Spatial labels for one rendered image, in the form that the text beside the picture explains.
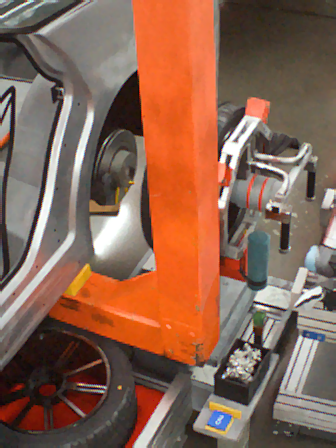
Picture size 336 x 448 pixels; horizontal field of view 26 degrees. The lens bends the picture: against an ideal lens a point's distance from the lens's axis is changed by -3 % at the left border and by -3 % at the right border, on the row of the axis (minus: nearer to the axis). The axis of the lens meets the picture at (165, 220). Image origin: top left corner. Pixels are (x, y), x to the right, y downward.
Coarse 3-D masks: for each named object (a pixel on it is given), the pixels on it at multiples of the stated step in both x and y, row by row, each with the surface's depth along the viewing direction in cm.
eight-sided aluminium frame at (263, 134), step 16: (240, 128) 270; (256, 128) 274; (240, 144) 262; (256, 144) 298; (224, 160) 261; (256, 160) 304; (224, 192) 260; (224, 208) 260; (224, 224) 265; (240, 224) 305; (256, 224) 305; (224, 240) 269; (224, 256) 276; (240, 256) 294
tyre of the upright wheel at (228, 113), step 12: (216, 108) 271; (228, 108) 271; (240, 108) 277; (216, 120) 265; (228, 120) 268; (240, 120) 280; (252, 168) 310; (144, 180) 266; (144, 192) 267; (144, 204) 269; (144, 216) 271; (240, 216) 311; (144, 228) 275; (228, 240) 303
